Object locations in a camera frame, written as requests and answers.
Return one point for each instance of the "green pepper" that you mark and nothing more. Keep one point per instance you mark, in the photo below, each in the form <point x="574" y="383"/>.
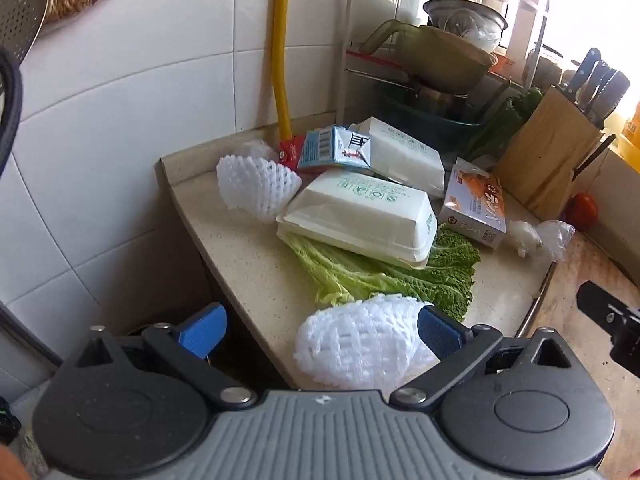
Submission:
<point x="510" y="117"/>

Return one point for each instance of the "wooden knife block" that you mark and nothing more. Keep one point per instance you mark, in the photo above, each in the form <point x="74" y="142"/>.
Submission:
<point x="538" y="166"/>

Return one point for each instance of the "white foam takeout box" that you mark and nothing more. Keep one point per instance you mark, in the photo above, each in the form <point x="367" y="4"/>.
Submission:
<point x="366" y="215"/>
<point x="401" y="158"/>

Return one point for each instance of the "crumpled clear plastic bag corner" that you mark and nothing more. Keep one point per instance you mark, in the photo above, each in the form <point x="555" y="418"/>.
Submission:
<point x="257" y="148"/>

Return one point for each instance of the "grey perforated ladle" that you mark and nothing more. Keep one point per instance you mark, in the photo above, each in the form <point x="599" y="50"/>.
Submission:
<point x="20" y="24"/>

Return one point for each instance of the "white foam fruit net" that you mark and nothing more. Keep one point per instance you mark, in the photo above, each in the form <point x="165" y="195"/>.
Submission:
<point x="260" y="187"/>
<point x="366" y="344"/>

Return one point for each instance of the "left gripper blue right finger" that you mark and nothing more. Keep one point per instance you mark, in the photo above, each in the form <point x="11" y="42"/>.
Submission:
<point x="442" y="335"/>

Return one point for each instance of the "red tomato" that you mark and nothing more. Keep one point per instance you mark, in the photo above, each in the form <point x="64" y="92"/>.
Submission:
<point x="582" y="212"/>

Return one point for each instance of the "teal plastic basin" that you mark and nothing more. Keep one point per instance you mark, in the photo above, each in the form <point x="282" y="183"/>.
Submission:
<point x="443" y="134"/>

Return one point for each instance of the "white foam takeout box front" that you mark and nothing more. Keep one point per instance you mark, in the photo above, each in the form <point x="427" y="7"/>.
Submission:
<point x="366" y="215"/>

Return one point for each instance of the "white foam takeout box back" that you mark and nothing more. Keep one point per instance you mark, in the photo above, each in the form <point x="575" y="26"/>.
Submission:
<point x="401" y="158"/>

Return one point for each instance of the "clear plastic bag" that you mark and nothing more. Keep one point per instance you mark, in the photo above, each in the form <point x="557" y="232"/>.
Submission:
<point x="549" y="240"/>

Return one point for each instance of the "red blue milk carton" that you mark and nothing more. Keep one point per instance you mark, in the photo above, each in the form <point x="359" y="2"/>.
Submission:
<point x="334" y="147"/>

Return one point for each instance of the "orange white cardboard box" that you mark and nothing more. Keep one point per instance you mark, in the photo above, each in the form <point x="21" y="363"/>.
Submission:
<point x="474" y="205"/>

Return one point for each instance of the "steel bowl on top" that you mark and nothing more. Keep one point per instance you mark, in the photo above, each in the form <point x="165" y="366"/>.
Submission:
<point x="475" y="23"/>

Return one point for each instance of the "dark green cabbage leaf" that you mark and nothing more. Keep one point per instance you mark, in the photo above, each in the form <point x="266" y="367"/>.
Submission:
<point x="342" y="276"/>

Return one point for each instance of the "wooden cutting board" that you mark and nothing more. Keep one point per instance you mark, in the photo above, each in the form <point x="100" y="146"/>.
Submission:
<point x="585" y="261"/>

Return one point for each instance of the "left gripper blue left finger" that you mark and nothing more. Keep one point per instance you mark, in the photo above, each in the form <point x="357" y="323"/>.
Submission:
<point x="200" y="333"/>

